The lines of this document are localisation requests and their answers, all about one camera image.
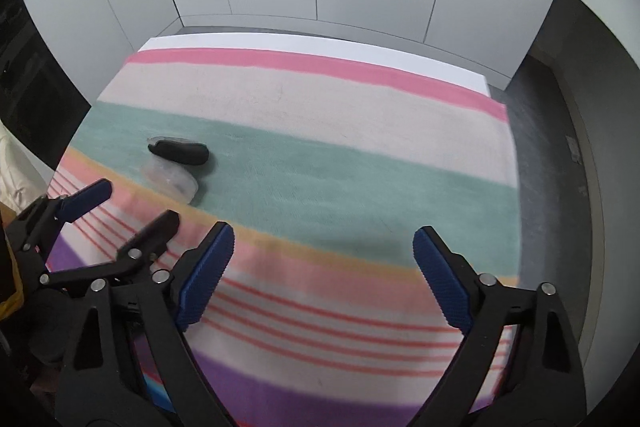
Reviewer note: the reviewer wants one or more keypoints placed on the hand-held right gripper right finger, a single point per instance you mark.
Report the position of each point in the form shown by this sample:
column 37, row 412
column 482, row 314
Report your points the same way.
column 445, row 282

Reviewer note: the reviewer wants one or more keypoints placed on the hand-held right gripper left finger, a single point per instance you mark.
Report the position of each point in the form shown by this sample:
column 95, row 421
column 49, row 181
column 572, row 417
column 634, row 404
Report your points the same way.
column 207, row 272

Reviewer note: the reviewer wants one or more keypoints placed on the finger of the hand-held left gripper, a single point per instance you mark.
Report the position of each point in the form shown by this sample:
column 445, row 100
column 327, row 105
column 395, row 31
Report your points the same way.
column 85, row 199
column 155, row 234

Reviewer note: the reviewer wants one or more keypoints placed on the clear plastic container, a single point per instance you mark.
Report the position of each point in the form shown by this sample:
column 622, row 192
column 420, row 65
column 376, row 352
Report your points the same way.
column 167, row 174

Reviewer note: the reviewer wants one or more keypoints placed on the cream padded armchair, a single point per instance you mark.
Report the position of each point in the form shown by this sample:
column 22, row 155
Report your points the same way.
column 12, row 177

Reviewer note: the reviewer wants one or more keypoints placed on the black oval case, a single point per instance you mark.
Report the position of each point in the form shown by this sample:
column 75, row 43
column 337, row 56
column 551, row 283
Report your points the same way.
column 182, row 153

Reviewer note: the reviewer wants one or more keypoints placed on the black glass cabinet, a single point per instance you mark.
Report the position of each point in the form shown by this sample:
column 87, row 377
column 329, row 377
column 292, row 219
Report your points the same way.
column 35, row 97

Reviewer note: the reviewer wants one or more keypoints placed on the striped colourful cloth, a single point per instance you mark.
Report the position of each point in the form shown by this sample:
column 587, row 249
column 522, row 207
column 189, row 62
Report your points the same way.
column 325, row 157

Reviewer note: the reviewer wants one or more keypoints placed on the wall socket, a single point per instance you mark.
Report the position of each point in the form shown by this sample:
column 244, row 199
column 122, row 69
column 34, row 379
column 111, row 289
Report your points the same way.
column 574, row 149

